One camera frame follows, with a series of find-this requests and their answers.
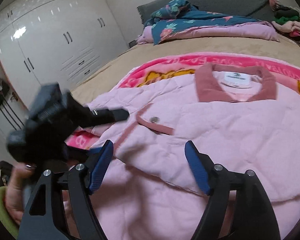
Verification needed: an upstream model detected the pink quilted jacket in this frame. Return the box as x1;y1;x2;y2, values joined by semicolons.
89;63;300;239

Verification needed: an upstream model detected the green sleeve left forearm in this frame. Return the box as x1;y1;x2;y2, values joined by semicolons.
0;186;19;239

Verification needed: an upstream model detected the black coat rack with clothes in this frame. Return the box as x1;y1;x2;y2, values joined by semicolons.
0;68;26;137

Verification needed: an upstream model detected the pile of assorted clothes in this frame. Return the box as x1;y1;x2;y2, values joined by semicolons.
269;0;300;47

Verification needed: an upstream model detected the person's left hand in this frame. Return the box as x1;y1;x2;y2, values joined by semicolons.
4;163;36;225

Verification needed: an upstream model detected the tan bed cover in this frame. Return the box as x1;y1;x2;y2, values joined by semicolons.
72;35;300;104

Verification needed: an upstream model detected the white glossy wardrobe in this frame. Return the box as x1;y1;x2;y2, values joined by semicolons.
0;0;127;107

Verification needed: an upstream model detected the pink football cartoon blanket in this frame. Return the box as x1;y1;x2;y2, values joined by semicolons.
66;53;300;153

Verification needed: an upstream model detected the blue floral pink quilt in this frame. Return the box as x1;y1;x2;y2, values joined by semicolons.
136;0;279;45

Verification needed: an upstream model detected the dark grey headboard blanket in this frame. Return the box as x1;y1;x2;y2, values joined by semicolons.
137;0;274;24

